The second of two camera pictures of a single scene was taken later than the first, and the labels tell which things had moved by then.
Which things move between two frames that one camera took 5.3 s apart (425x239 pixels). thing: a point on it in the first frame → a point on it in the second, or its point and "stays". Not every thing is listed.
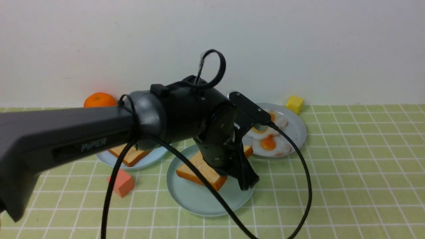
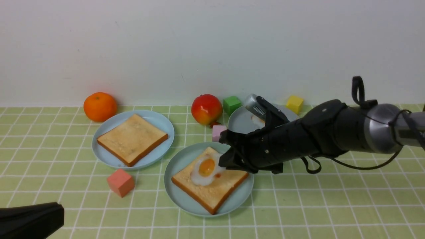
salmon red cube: (124, 183) stays
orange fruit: (99, 100) stays
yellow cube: (295, 104) stays
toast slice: (215, 178) → (210, 197)
